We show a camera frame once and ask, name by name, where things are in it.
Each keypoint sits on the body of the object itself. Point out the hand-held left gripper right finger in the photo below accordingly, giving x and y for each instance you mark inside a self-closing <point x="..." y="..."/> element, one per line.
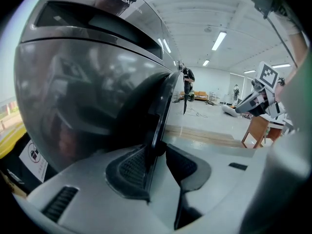
<point x="219" y="179"/>

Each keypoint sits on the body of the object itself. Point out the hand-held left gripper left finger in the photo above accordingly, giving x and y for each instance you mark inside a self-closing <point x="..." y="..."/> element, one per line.
<point x="97" y="199"/>

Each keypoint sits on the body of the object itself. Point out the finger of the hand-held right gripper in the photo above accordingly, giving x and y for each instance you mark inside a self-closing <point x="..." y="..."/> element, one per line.
<point x="252" y="102"/>

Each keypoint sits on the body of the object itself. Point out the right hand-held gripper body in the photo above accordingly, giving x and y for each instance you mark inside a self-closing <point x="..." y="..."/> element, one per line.
<point x="268" y="77"/>

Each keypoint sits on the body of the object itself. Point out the black appliance door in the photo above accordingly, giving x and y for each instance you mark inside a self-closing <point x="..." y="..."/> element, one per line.
<point x="161" y="111"/>

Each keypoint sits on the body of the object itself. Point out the person's right forearm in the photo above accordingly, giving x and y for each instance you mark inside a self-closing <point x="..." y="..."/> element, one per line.
<point x="299" y="47"/>

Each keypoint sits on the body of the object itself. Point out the black washing machine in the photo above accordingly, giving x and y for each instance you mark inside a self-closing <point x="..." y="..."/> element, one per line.
<point x="61" y="69"/>

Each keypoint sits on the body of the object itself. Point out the long ceiling light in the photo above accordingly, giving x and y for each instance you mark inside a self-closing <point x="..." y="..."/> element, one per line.
<point x="219" y="41"/>
<point x="281" y="65"/>
<point x="206" y="63"/>
<point x="249" y="71"/>

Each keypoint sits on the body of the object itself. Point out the white cushion bag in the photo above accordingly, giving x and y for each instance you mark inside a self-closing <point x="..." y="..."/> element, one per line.
<point x="230" y="111"/>

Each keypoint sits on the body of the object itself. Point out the brown wooden chair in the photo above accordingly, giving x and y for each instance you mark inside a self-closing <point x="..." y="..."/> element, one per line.
<point x="256" y="130"/>

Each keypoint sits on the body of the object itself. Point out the white table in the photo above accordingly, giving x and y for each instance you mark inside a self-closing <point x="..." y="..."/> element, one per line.
<point x="275" y="122"/>

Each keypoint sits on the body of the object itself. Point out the brown slatted wooden platform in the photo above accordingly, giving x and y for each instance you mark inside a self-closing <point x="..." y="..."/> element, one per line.
<point x="202" y="135"/>

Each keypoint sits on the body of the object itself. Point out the orange sofa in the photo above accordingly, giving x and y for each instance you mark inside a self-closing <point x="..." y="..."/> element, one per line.
<point x="201" y="95"/>

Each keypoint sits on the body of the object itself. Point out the person's light shirt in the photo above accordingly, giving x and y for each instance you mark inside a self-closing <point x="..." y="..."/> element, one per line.
<point x="288" y="23"/>

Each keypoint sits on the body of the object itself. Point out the black bin with yellow lid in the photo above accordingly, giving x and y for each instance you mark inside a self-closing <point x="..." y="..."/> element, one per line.
<point x="31" y="155"/>

